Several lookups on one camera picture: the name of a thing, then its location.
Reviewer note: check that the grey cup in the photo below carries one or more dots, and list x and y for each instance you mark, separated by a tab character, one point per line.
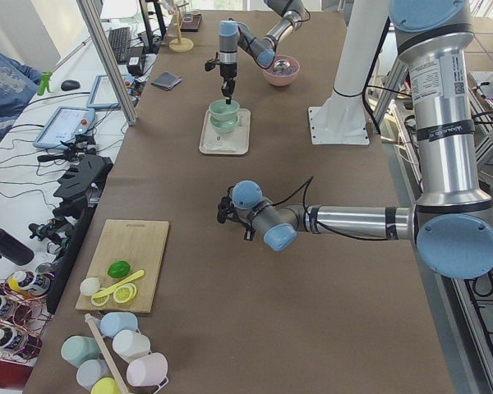
90	372

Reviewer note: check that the green spray handle tool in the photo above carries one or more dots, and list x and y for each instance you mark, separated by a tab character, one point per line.
44	84

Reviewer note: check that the green cup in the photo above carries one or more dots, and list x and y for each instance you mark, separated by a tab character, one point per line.
76	350

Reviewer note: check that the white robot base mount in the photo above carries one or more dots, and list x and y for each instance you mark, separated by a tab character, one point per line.
342	117

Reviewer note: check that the wooden rack rod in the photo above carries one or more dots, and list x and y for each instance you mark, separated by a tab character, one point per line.
90	321

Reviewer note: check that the black water bottle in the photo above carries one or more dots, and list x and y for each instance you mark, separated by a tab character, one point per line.
13	250

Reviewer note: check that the yellow cup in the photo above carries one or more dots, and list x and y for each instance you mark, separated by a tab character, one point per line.
105	385

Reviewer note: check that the black keyboard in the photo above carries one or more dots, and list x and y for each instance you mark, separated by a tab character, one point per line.
119	40

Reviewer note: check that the person in blue shirt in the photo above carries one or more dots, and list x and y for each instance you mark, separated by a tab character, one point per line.
18	84

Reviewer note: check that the lemon slice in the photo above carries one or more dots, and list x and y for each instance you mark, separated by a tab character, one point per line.
99	301
125	293

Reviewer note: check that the green bowl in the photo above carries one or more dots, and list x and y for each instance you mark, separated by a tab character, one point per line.
224	127
224	110

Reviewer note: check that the grey folded cloth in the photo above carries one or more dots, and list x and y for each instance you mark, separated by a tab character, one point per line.
166	81

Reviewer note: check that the pink cup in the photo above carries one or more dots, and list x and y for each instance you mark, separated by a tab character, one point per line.
149	370

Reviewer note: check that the yellow plastic knife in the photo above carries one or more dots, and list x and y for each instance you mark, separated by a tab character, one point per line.
111	289

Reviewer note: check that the cream rabbit serving tray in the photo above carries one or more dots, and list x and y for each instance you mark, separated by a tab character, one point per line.
233	143

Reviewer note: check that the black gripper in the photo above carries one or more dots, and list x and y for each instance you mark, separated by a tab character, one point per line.
228	71
246	226

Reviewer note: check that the aluminium frame post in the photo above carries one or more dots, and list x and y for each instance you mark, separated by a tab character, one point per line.
91	18

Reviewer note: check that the black computer mouse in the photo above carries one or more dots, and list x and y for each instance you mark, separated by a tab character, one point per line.
68	85

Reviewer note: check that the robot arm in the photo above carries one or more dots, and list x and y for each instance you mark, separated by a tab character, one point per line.
235	34
451	224

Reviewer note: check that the blue cup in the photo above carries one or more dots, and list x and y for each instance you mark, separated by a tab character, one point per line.
114	322

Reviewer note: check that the pink bowl with ice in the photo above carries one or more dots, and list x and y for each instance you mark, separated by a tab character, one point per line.
280	81

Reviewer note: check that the green bowl on tray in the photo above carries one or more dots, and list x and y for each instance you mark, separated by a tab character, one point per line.
224	127

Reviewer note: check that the blue teach pendant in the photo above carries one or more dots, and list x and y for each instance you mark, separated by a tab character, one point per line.
63	126

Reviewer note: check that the green lime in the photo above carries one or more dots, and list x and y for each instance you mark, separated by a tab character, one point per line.
119	269

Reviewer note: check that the black gripper stand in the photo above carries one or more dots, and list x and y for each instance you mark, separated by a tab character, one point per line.
75	184

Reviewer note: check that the white cup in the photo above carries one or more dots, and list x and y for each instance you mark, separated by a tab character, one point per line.
131	345

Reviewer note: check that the white garlic bulb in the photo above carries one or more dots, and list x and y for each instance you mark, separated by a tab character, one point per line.
90	286

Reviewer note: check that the wooden mug tree stand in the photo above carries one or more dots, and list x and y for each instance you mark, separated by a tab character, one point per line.
176	42

